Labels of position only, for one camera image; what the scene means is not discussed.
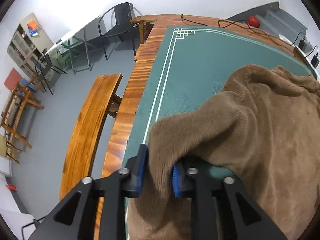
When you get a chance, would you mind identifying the beige storage cabinet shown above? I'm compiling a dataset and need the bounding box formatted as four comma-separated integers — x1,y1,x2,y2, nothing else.
7,13,53,77

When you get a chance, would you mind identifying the wooden chair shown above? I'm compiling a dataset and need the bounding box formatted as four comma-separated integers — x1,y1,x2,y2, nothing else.
1,83,44,164

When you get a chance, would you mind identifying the brown fleece garment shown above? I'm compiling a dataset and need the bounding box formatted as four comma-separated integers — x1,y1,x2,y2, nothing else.
127,64,319,239

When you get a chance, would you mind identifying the glass side table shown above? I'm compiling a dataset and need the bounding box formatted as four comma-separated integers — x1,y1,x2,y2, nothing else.
45,15,102,74

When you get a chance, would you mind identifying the black power adapter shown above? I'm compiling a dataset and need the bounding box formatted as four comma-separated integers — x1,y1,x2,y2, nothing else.
291,32,306,52
304,45,319,68

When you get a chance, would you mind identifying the black cable on table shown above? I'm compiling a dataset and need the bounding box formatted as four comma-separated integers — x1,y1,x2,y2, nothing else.
180,13,301,53

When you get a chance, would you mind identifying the wooden bench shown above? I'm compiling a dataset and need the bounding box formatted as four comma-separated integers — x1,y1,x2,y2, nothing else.
59,73,123,199

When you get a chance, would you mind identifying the black folding chair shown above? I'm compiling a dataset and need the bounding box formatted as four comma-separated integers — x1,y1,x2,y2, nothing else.
35,48,67,95

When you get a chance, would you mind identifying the black metal chair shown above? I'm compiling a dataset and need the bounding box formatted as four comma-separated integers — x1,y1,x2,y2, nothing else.
98,2,136,61

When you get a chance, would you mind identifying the green table mat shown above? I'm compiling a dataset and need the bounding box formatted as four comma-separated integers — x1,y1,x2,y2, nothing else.
125,26,317,184

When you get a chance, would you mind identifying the red ball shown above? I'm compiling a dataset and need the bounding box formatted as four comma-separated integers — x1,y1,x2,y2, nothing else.
247,16,260,28

